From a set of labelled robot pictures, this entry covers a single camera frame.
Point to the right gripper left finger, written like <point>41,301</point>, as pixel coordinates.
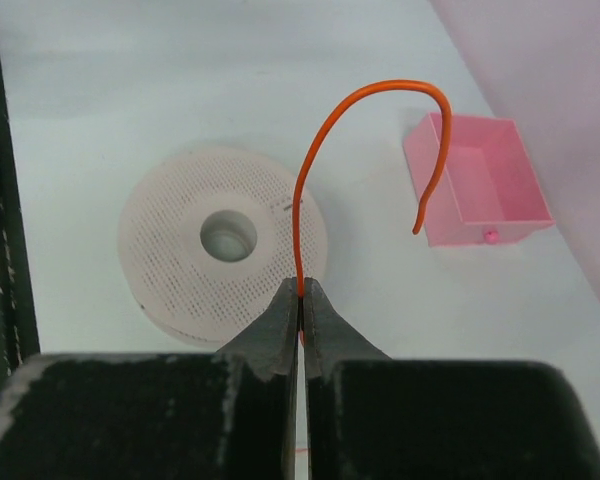
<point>230,414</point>

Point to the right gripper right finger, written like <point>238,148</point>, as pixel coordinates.
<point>374,417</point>

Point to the white plastic spool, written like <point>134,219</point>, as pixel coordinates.
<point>205,240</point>

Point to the pink plastic box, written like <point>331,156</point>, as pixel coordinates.
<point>489,192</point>

